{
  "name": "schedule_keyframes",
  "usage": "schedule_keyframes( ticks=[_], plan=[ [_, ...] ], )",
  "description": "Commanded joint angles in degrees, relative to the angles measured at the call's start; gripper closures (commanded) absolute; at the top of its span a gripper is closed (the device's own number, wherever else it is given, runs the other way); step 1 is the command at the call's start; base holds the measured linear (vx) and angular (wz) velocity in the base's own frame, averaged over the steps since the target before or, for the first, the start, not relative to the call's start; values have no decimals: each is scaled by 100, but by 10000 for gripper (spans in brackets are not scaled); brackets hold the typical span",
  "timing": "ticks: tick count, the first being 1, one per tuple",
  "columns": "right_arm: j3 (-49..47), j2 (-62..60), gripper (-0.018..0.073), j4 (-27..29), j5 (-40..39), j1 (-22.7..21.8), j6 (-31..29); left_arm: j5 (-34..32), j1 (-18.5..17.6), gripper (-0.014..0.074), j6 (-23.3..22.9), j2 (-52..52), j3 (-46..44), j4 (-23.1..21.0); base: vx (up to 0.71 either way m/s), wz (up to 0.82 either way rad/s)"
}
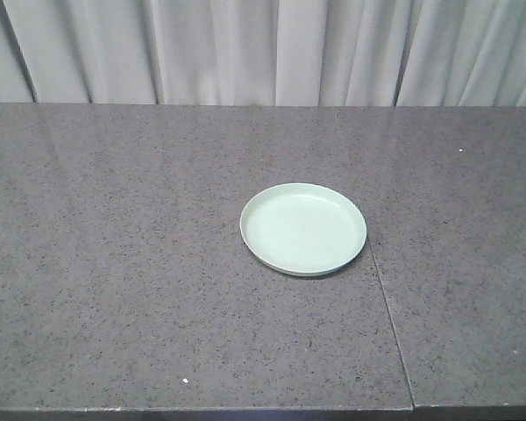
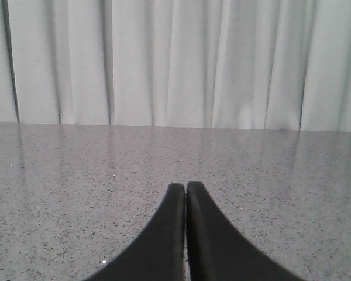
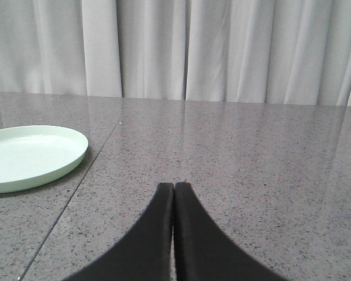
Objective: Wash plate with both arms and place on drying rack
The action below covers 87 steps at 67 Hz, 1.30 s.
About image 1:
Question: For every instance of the white pleated curtain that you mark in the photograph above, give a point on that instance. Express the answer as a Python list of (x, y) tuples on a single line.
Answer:
[(280, 53)]

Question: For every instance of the light green round plate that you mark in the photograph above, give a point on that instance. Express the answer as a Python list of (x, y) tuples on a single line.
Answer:
[(303, 229)]

